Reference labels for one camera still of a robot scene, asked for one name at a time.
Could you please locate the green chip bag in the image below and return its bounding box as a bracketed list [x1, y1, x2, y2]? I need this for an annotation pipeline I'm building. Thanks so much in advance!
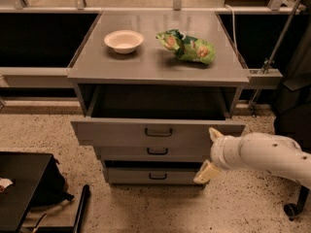
[156, 29, 216, 65]

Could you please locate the grey metal drawer cabinet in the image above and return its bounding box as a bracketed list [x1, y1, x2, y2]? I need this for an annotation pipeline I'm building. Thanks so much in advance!
[67, 10, 251, 188]

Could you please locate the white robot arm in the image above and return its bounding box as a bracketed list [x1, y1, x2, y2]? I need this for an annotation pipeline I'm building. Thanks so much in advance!
[193, 127, 311, 188]

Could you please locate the black backpack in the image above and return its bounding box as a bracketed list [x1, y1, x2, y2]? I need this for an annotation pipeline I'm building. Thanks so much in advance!
[30, 157, 74, 207]

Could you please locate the grey bottom drawer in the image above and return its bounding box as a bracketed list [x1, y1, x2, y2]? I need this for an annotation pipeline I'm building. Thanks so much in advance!
[102, 160, 201, 185]

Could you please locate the grey top drawer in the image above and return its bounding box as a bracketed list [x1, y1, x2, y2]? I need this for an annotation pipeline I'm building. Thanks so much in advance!
[72, 84, 244, 148]

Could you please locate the black floor stand bar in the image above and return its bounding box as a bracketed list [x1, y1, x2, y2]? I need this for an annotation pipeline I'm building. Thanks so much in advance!
[31, 184, 90, 233]

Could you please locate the grey drawer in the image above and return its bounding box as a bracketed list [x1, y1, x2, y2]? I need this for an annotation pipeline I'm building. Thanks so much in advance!
[102, 160, 201, 185]
[72, 84, 244, 148]
[94, 147, 210, 162]

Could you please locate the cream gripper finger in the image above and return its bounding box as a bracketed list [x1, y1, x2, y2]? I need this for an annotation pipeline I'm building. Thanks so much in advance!
[193, 160, 222, 184]
[209, 127, 223, 143]

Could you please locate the grey middle drawer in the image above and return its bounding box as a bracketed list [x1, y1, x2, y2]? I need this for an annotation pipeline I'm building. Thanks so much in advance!
[94, 147, 210, 162]

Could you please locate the black side table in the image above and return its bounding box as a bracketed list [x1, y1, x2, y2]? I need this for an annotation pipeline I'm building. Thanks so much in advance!
[0, 152, 52, 233]

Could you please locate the black chair base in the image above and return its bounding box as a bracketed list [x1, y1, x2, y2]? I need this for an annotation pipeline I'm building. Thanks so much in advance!
[273, 17, 311, 221]

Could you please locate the grey metal rail frame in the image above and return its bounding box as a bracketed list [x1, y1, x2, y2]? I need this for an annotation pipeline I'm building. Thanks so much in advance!
[0, 0, 311, 110]

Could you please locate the white cable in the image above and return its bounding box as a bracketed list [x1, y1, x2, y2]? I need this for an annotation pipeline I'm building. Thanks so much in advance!
[224, 4, 241, 58]

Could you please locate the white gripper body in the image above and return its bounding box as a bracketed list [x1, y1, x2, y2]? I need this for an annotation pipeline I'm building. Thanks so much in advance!
[210, 136, 243, 170]

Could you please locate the white paper bowl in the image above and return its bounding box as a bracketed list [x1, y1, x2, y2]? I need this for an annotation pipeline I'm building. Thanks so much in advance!
[104, 30, 144, 54]

